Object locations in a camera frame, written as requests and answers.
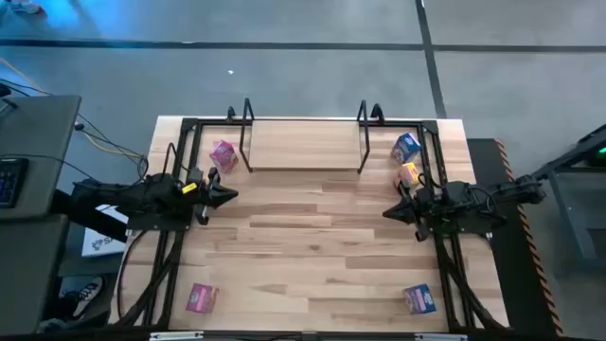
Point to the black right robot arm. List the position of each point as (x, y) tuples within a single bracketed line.
[(478, 199)]

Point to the black keyboard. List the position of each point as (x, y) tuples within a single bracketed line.
[(12, 182)]

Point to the pink Raisin Bran cereal box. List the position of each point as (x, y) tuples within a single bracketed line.
[(201, 298), (223, 155)]

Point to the blue Frosted Flakes cereal box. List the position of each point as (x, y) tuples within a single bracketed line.
[(406, 148), (419, 299)]

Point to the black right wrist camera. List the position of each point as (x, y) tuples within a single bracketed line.
[(424, 195)]

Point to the silver metal bracket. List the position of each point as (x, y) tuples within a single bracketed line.
[(175, 335), (440, 337)]

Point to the yellow tag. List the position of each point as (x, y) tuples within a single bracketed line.
[(189, 188)]

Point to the wooden shelf with black frame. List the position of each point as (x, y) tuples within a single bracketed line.
[(303, 144)]

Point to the white cardboard box with logo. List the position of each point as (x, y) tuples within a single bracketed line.
[(101, 244)]

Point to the yellow Pops cereal box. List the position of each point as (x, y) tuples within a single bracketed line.
[(410, 174)]

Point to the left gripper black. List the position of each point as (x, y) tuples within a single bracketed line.
[(203, 194)]

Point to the grey metal stand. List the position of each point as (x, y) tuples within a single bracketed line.
[(573, 222)]

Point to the grey desk top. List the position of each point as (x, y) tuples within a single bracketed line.
[(28, 274), (38, 137)]

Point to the black and white sneaker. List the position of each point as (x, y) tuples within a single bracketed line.
[(87, 293)]

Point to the black metal table frame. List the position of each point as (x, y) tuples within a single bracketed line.
[(428, 125)]

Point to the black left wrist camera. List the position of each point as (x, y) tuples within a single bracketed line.
[(195, 174)]

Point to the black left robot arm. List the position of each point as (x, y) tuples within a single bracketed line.
[(142, 196)]

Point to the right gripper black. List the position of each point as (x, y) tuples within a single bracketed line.
[(428, 213)]

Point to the black mat with hazard stripe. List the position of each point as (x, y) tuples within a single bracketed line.
[(511, 265)]

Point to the person's light shoe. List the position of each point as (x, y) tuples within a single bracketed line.
[(23, 5)]

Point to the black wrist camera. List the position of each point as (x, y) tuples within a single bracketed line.
[(424, 195), (195, 174)]

